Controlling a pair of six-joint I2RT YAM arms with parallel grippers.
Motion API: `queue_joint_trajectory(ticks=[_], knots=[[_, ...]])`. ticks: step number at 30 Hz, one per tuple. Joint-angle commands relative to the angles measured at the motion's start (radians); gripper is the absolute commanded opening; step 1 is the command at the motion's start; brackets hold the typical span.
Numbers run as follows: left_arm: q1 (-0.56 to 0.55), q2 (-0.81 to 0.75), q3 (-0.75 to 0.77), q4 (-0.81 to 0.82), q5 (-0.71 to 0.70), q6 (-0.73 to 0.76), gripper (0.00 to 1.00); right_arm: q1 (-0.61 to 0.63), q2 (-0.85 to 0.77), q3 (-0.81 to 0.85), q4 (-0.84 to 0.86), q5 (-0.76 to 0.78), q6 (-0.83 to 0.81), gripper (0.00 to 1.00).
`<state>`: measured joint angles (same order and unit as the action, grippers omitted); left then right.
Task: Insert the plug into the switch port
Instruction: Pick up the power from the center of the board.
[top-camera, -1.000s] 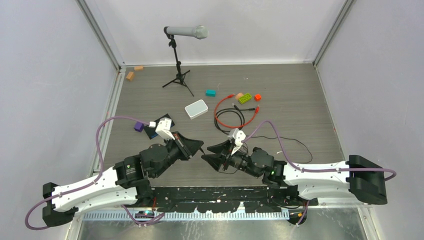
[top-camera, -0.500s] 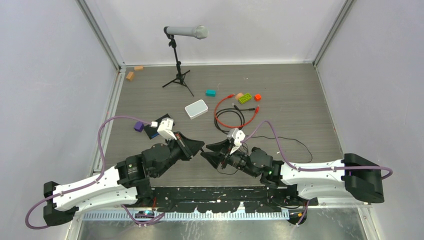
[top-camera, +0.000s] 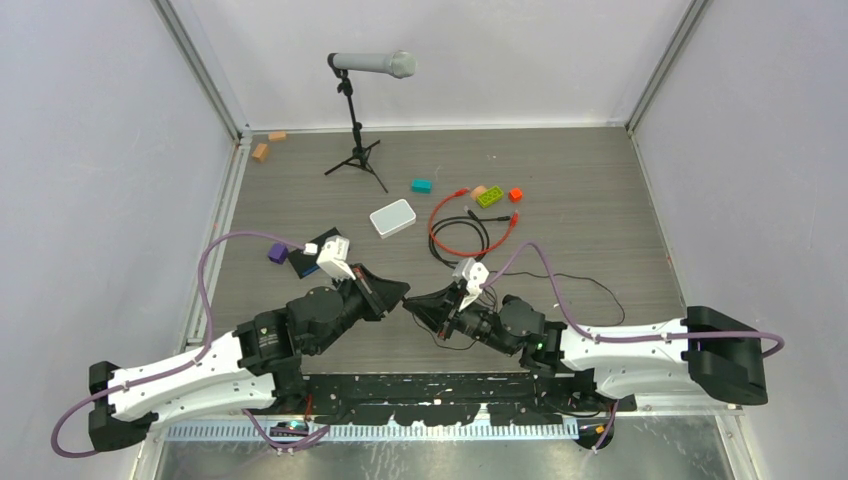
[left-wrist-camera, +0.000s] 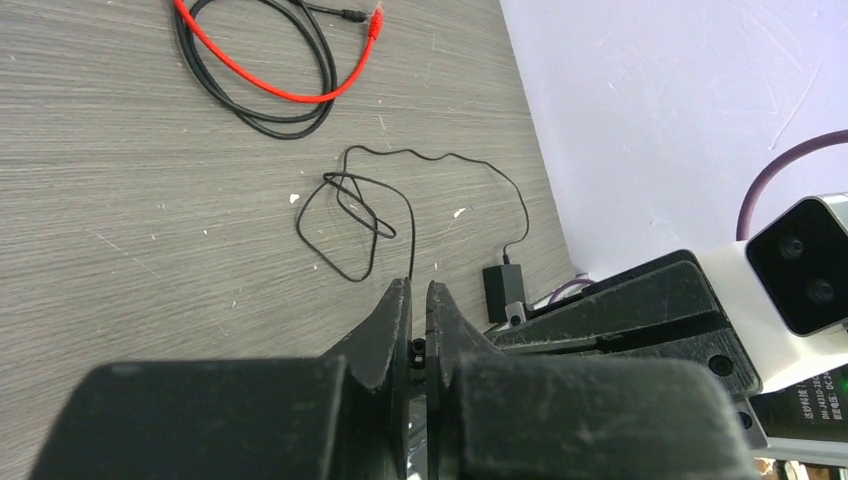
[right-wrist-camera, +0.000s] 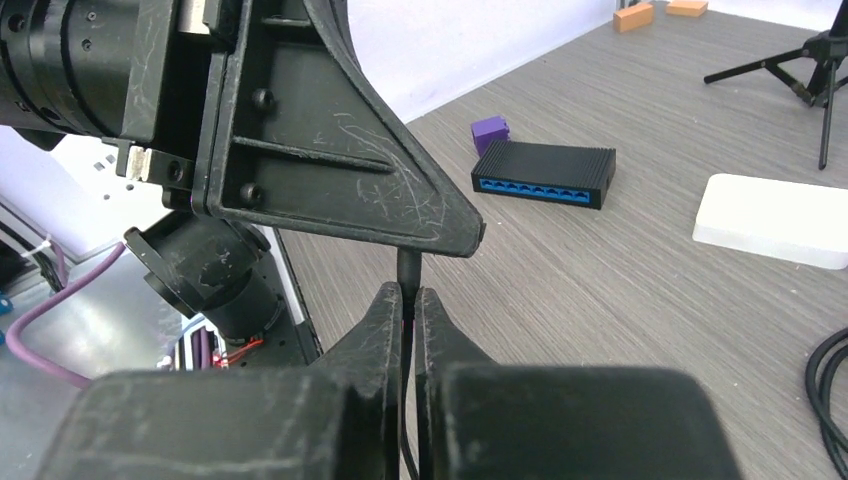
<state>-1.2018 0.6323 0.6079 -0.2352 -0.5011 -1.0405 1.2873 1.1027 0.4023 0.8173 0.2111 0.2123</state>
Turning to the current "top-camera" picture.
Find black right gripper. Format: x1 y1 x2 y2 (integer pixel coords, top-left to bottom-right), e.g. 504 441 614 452
406 278 518 356

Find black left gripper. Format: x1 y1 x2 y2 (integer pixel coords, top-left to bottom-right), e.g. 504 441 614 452
310 263 410 356

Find white router box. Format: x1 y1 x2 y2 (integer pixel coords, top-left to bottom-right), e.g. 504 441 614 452
369 199 417 239

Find red ethernet cable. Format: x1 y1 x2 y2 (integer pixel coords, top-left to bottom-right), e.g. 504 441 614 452
427 188 521 260

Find thin black power cable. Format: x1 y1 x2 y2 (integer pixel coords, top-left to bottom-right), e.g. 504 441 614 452
413 270 627 352

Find black network switch blue ports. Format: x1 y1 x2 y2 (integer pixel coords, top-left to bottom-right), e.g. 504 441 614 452
288 228 342 279

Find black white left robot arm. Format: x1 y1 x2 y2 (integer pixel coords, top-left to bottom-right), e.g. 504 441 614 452
88 264 410 452

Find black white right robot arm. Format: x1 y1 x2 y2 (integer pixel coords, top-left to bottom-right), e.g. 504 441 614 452
402 283 768 411

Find purple toy block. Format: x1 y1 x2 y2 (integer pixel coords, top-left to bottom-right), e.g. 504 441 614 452
267 243 289 265

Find teal toy block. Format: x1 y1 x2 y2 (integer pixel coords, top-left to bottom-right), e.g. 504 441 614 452
410 178 433 194

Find green lego brick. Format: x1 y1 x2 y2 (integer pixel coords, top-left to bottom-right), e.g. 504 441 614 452
476 186 504 209

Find peach toy block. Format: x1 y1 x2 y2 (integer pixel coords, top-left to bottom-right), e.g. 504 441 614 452
469 185 488 201

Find orange toy block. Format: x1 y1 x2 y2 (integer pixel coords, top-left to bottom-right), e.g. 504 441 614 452
508 188 523 203

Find black microphone tripod stand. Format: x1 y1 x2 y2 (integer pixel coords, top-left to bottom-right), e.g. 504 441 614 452
324 67 388 194

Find grey microphone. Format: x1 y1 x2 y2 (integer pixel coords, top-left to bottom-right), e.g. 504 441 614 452
328 51 417 79

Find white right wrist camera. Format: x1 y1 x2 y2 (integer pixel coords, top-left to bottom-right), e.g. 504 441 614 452
452 258 490 311

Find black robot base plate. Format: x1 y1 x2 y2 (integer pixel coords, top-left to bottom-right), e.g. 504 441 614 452
241 370 639 429

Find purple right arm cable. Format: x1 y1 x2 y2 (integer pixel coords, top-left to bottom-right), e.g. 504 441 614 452
480 241 786 455

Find black ethernet cable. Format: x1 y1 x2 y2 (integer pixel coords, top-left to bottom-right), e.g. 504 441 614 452
427 206 513 271

